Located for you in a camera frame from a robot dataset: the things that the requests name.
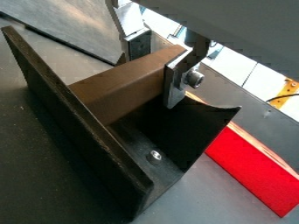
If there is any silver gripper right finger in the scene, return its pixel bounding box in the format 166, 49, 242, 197
162, 31, 210, 109

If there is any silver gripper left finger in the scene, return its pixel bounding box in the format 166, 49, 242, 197
105, 0, 152, 61

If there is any brown hexagonal prism peg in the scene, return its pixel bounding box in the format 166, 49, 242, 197
69, 45, 184, 125

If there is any red shape-sorting block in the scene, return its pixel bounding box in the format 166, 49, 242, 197
205, 122, 299, 218

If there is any black curved peg holder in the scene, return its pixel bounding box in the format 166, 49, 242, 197
2, 26, 238, 218

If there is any yellow frame outside enclosure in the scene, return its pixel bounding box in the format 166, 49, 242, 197
266, 79, 299, 109

